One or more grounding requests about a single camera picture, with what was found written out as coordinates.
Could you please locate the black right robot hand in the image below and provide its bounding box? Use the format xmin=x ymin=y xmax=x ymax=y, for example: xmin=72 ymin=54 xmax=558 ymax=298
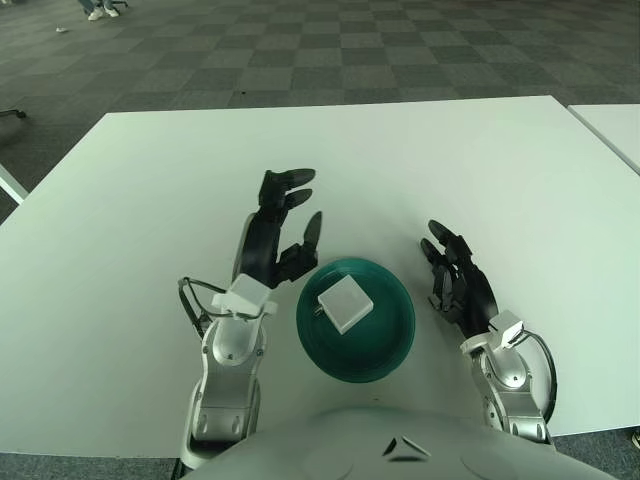
xmin=419 ymin=218 xmax=501 ymax=341

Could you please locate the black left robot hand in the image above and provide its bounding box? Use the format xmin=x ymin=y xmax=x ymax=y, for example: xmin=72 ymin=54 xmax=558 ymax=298
xmin=238 ymin=168 xmax=324 ymax=291

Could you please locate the white square charger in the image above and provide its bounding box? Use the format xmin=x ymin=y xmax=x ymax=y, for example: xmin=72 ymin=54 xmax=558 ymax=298
xmin=316 ymin=275 xmax=375 ymax=337

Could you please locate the green round plate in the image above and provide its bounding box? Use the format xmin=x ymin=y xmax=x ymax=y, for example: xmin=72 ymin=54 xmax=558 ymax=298
xmin=295 ymin=256 xmax=417 ymax=384

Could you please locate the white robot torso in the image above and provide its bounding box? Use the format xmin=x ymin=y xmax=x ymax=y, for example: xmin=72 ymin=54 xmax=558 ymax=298
xmin=179 ymin=403 xmax=640 ymax=480

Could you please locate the white neighbouring table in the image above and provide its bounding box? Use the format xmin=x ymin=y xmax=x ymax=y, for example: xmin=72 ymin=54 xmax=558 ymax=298
xmin=0 ymin=162 xmax=29 ymax=206
xmin=567 ymin=103 xmax=640 ymax=176

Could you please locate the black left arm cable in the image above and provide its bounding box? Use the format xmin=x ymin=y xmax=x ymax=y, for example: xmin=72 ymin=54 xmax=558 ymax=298
xmin=177 ymin=276 xmax=266 ymax=341

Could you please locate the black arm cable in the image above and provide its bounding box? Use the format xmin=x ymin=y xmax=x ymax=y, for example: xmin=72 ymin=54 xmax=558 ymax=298
xmin=519 ymin=329 xmax=557 ymax=421
xmin=177 ymin=276 xmax=266 ymax=341

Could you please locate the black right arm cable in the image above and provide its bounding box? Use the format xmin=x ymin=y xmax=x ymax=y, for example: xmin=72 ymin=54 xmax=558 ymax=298
xmin=519 ymin=329 xmax=557 ymax=421

